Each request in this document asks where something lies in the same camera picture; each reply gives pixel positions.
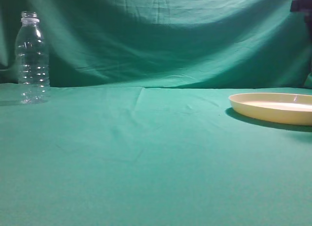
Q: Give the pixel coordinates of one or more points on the clear plastic bottle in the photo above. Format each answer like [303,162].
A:
[32,60]

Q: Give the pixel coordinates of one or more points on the cream plastic plate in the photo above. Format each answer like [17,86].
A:
[284,108]

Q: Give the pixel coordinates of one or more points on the dark purple sleeve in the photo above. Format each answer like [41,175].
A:
[301,6]

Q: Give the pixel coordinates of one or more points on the green table cloth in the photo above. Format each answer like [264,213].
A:
[133,156]

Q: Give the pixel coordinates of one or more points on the green backdrop cloth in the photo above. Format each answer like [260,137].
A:
[165,43]

